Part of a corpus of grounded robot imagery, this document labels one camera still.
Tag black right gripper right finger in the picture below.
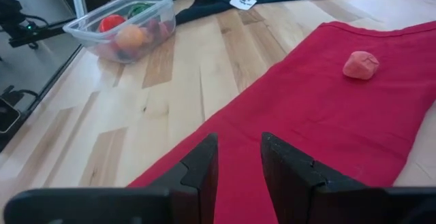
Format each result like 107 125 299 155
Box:
261 131 436 224

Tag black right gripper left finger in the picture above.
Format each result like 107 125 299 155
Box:
3 132 219 224

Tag orange toy fruit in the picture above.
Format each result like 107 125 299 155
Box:
115 25 146 51

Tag red strawberry toy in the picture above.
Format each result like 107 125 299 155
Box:
98 14 127 33

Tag green watermelon toy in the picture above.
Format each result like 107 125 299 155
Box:
127 1 154 19

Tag clear plastic tupperware container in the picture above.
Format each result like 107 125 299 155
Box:
63 0 177 64

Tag red cloth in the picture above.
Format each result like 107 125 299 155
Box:
127 20 436 224

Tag pink crumpled toy fruit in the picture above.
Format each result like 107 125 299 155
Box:
342 50 380 81

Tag black flat device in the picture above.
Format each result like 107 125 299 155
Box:
0 96 21 135

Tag white cloth label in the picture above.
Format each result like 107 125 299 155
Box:
229 0 258 11

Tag black device with green light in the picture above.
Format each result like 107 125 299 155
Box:
0 0 45 50

